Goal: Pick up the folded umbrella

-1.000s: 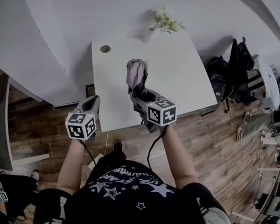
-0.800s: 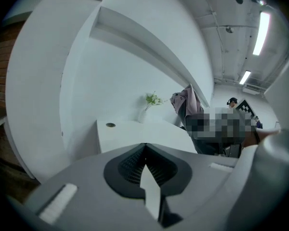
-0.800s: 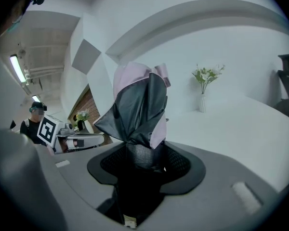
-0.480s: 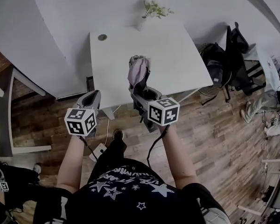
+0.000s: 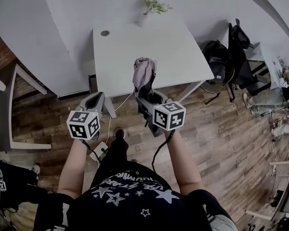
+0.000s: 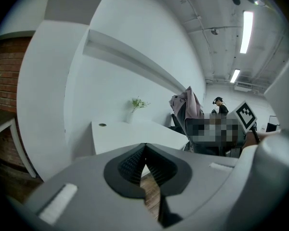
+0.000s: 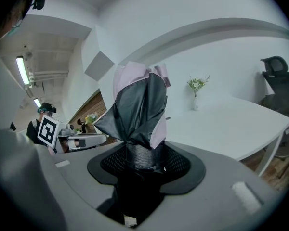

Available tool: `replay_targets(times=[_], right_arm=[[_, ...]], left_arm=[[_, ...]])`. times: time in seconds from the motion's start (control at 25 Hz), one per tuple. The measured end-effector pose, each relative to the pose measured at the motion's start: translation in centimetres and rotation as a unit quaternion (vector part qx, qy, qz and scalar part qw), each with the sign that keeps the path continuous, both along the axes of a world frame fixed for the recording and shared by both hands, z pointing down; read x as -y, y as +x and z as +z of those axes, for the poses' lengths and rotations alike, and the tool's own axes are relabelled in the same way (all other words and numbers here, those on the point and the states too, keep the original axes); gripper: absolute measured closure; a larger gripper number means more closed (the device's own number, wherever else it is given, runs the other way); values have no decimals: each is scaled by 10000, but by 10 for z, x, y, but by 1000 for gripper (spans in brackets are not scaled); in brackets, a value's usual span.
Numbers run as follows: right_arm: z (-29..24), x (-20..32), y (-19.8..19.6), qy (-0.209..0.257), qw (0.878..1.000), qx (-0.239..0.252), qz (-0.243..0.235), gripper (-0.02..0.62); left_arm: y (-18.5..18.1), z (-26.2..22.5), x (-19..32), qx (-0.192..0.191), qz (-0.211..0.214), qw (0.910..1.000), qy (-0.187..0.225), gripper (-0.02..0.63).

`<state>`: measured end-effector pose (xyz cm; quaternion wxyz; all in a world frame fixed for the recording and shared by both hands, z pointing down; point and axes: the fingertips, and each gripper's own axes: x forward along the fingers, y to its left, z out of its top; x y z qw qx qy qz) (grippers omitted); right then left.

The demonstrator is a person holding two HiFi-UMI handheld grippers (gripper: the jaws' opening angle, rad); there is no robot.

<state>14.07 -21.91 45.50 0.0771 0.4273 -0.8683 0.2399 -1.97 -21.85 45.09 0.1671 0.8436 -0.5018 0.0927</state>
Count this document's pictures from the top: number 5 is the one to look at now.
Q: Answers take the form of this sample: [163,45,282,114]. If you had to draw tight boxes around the black office chair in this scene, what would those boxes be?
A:
[227,18,261,103]

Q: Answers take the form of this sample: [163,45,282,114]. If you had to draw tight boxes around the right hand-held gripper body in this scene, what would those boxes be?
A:
[144,101,186,138]

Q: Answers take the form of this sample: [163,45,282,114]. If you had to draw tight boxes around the person's black star-print shirt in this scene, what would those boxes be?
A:
[33,169,234,231]

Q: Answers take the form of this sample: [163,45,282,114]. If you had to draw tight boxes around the hand-held gripper black cable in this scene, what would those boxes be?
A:
[151,130,176,172]
[81,140,102,163]

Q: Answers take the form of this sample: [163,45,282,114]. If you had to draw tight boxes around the person's shoe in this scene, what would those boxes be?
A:
[114,127,126,139]

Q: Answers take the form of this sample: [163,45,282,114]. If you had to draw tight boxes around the left hand-held gripper black cable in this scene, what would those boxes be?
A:
[81,140,102,163]

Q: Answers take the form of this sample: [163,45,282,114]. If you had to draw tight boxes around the black and pink umbrella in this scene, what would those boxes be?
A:
[131,56,158,98]

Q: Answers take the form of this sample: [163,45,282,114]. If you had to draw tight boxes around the dark desk with white legs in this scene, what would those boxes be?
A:
[0,63,53,153]

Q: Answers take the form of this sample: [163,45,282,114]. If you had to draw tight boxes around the black bag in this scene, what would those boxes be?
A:
[203,41,233,81]

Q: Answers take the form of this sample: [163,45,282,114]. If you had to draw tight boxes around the green plant in white vase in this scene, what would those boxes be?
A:
[134,0,173,28]

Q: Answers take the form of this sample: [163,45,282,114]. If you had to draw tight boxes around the white power strip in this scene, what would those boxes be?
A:
[90,141,109,160]

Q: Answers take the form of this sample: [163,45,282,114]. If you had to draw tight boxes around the white desk with black pedestal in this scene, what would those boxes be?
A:
[248,42,289,91]

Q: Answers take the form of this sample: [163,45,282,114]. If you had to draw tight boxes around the white power cable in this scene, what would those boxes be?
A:
[103,92,133,145]

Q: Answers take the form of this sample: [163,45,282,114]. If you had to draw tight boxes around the round woven chair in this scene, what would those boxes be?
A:
[198,39,236,105]

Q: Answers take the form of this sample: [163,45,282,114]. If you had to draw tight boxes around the person's black trousers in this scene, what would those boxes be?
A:
[96,138,145,178]

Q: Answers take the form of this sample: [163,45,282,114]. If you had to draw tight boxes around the person's right forearm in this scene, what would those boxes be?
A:
[165,130,205,196]

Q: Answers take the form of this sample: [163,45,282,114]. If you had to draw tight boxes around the right hand-held gripper black cable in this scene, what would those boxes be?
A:
[151,130,176,172]

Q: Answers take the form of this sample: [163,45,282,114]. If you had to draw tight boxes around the person's left forearm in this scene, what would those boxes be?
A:
[57,138,87,199]

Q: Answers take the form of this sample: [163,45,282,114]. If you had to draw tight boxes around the white metal frame table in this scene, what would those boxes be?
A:
[269,160,289,178]

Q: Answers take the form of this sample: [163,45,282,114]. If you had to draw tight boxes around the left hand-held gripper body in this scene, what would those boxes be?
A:
[66,106,103,142]

